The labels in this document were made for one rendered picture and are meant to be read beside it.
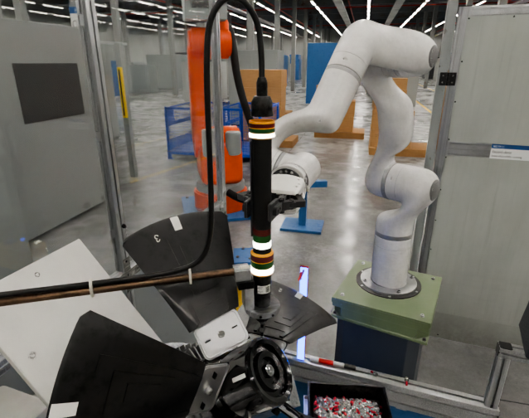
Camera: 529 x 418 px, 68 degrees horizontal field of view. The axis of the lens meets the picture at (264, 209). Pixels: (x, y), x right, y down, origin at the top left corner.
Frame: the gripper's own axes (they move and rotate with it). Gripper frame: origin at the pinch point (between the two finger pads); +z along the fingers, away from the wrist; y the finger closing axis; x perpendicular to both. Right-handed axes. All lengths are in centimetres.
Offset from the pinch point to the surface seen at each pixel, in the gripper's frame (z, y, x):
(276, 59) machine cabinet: -1002, 325, 40
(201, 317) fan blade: 6.8, 9.5, -20.8
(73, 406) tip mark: 35.4, 11.3, -14.9
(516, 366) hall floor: -170, -103, -148
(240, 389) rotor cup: 15.0, -1.9, -26.8
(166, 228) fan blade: -1.0, 21.2, -7.4
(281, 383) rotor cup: 9.4, -7.3, -29.0
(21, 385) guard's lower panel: 4, 70, -60
